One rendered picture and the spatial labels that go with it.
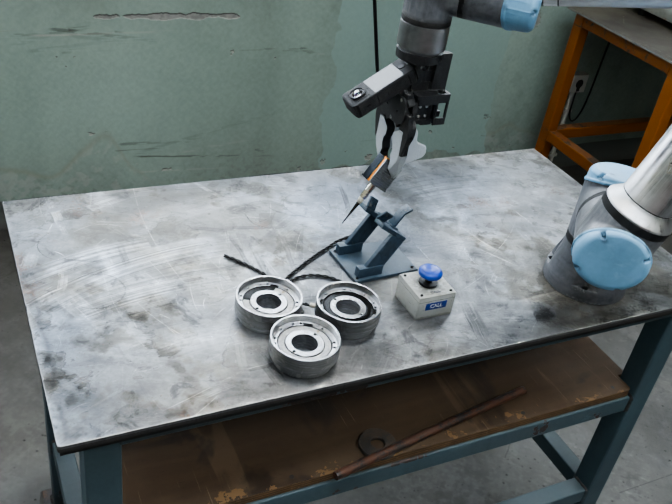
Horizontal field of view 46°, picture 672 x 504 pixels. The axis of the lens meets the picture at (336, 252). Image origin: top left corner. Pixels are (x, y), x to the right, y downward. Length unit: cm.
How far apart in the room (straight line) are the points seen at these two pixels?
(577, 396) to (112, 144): 179
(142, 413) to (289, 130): 203
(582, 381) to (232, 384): 82
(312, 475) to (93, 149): 172
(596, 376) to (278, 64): 165
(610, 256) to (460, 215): 44
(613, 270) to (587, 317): 18
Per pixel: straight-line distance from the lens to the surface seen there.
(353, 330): 122
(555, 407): 162
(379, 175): 130
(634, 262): 127
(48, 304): 128
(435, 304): 130
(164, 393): 112
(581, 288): 146
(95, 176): 287
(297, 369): 114
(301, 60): 290
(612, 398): 172
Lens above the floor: 159
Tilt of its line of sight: 34 degrees down
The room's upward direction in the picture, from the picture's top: 9 degrees clockwise
